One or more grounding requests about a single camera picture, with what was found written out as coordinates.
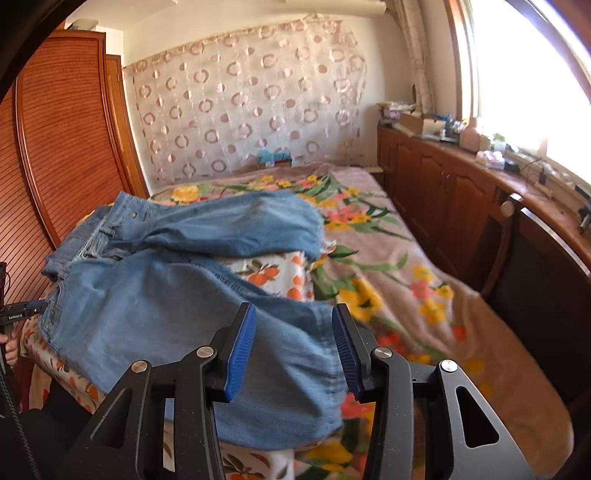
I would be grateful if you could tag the beige bottle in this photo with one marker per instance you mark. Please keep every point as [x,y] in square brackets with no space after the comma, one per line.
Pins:
[469,134]

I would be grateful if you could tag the person's dark clothing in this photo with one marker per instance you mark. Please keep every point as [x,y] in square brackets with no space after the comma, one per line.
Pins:
[51,438]

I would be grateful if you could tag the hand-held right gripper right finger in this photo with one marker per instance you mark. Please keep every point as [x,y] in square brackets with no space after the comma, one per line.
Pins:
[348,355]

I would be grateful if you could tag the light blue jeans pants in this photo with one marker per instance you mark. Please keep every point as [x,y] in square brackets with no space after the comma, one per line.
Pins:
[161,300]

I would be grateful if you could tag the sheer circle-patterned curtain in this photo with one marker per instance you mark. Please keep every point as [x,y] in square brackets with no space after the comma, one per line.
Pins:
[240,101]

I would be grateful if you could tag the pink tissue pack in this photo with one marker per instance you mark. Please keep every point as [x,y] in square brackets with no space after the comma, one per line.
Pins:
[491,159]

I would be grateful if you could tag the wooden cabinet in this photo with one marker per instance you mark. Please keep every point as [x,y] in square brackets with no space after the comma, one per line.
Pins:
[438,184]

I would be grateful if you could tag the beige patterned window curtain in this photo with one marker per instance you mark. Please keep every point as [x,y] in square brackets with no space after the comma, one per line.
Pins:
[413,50]

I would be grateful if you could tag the window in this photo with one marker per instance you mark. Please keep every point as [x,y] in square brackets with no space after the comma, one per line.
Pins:
[517,83]

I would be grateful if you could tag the orange print bedsheet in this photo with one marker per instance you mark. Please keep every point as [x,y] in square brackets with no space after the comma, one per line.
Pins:
[272,277]

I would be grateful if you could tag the cardboard box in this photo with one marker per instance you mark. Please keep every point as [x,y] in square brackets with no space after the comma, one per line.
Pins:
[420,122]

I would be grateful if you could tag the floral blanket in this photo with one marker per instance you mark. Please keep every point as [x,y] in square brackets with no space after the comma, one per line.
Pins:
[415,277]

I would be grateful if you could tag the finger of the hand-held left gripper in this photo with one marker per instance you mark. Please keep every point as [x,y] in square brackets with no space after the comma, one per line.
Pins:
[34,308]

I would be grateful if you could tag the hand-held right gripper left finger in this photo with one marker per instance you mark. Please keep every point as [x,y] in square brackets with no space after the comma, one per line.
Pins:
[240,355]

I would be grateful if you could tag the stack of papers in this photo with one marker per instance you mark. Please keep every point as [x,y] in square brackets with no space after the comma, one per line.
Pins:
[392,113]

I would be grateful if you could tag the person's left hand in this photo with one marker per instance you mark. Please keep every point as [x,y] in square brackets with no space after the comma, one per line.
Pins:
[10,353]

